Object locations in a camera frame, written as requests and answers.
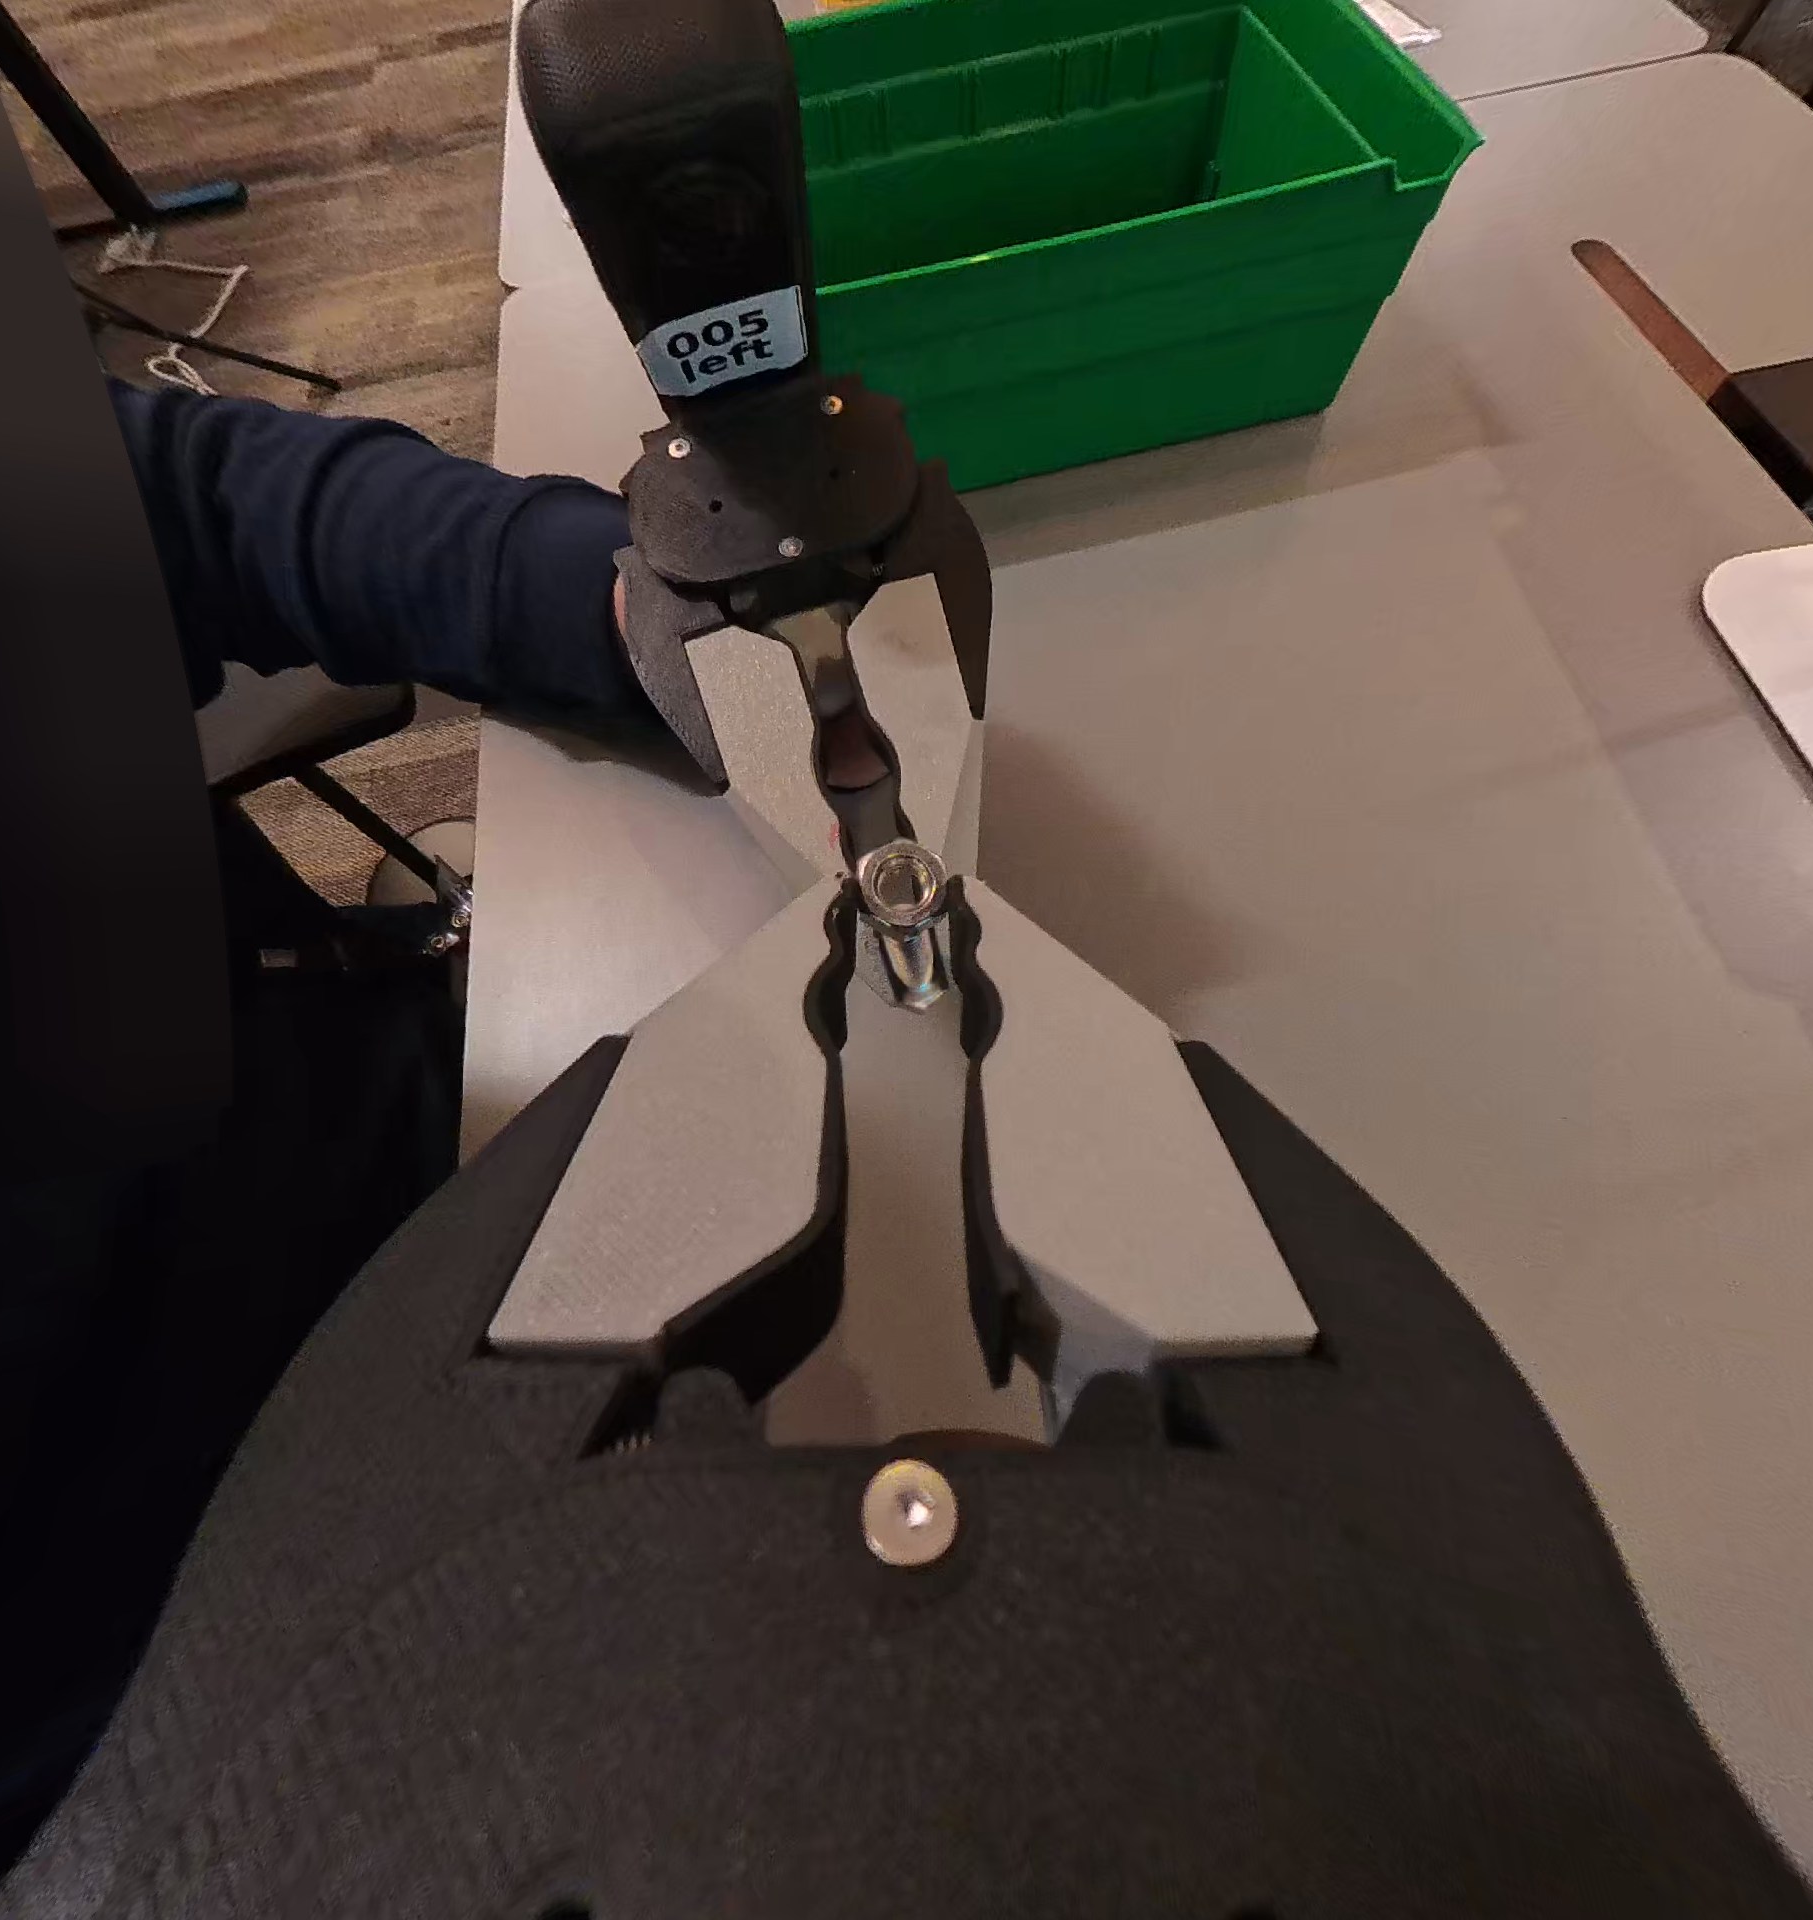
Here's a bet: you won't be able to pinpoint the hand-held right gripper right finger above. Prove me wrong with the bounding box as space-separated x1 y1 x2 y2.
954 879 1319 1407

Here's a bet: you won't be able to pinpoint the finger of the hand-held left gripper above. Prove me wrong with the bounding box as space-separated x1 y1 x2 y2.
843 574 998 879
686 612 911 905

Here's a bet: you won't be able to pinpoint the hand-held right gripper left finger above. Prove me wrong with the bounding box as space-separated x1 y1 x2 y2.
486 879 853 1393

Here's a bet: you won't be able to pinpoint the silver hex nut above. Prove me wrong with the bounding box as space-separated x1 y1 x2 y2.
849 843 950 929

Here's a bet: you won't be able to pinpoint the silver hex bolt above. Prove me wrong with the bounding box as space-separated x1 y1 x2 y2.
861 906 957 1012

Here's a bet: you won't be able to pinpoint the green plastic bin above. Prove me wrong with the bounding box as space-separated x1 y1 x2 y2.
777 0 1487 497

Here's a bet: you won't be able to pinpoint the person's left forearm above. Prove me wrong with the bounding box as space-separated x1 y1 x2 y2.
108 374 660 737

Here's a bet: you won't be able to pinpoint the black tripod legs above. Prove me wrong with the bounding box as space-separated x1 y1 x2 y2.
0 0 346 397

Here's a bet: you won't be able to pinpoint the dark flat pad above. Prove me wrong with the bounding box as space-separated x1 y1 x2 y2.
1712 349 1813 539

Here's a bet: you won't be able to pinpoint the white rope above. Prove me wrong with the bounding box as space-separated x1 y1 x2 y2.
87 225 256 402

